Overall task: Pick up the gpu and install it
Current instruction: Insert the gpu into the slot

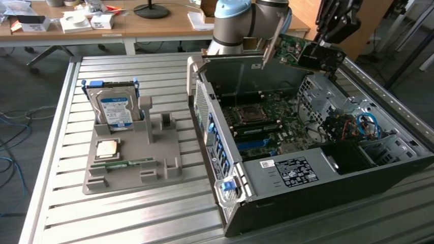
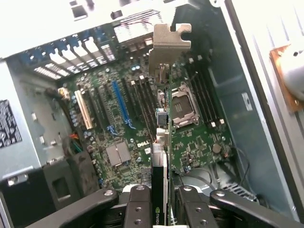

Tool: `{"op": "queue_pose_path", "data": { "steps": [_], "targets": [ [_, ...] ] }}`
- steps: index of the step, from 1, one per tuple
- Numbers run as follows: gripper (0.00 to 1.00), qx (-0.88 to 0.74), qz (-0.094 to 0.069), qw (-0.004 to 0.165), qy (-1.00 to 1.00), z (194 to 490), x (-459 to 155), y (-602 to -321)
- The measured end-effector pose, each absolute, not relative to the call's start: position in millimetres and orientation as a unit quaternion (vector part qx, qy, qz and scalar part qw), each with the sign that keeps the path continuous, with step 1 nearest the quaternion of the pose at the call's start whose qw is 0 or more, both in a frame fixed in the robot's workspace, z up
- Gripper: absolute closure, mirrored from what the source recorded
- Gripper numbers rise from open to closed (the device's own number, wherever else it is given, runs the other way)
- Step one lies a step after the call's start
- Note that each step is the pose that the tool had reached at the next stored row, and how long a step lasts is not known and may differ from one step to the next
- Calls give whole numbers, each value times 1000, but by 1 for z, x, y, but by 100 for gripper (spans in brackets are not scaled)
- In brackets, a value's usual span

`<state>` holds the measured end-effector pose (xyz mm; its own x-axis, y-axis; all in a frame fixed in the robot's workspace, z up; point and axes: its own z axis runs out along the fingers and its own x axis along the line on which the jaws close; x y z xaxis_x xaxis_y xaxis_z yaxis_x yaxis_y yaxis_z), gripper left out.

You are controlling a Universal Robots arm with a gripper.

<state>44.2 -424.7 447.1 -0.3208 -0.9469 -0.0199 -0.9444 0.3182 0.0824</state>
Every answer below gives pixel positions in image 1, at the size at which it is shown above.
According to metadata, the white paper booklet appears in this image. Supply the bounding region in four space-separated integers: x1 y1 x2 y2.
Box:
187 11 215 31

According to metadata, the hard disk in blue caddy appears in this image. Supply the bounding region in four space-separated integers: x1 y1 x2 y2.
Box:
80 78 147 132

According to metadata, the wooden desk white frame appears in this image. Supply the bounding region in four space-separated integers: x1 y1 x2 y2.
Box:
0 0 311 55

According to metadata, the blue expansion slot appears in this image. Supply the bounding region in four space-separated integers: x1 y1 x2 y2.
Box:
236 139 272 151

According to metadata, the red power wire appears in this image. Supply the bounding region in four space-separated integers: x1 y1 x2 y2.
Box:
340 119 354 139

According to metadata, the wooden cabinet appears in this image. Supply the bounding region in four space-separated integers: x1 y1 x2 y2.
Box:
291 0 396 62

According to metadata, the white box with tape roll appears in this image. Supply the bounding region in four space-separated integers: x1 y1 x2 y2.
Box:
60 12 93 34

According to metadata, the CPU with metal lid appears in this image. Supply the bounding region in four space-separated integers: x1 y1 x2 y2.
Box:
96 140 119 160

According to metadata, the white floor cable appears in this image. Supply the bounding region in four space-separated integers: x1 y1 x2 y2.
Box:
0 105 57 120

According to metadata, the grey plastic parts rack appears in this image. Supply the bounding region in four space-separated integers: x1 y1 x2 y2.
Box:
82 96 185 196

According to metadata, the white box with label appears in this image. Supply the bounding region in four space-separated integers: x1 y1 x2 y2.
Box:
91 14 115 30

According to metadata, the black round lamp base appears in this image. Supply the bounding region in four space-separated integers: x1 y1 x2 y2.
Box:
133 0 169 20

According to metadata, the black and white box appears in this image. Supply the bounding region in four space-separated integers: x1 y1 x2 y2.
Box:
16 15 52 33

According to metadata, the green motherboard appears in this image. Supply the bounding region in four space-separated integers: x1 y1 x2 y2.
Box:
216 93 326 162

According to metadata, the green RAM stick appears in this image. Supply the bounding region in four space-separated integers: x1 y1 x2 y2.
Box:
91 158 155 169

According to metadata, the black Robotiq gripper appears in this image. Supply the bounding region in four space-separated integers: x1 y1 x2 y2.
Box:
315 0 363 48

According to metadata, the green graphics card black cooler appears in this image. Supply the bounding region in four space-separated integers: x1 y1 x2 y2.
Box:
260 33 347 75

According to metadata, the perforated metal disk bay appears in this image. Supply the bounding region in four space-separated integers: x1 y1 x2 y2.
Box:
297 75 350 135

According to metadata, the blue data wire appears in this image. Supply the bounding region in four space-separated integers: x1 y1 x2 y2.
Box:
355 111 383 139

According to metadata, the dark RAM stick white label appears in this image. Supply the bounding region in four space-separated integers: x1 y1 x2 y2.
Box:
236 124 281 136

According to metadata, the CPU socket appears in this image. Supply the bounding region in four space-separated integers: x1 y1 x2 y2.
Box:
233 105 268 124

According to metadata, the blue floor cable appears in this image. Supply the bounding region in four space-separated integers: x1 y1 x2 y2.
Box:
0 111 30 217

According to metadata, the grey power supply unit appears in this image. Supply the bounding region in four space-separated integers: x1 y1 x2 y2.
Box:
241 148 339 196

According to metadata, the open black PC case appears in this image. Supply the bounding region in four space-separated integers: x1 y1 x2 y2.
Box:
185 47 434 238

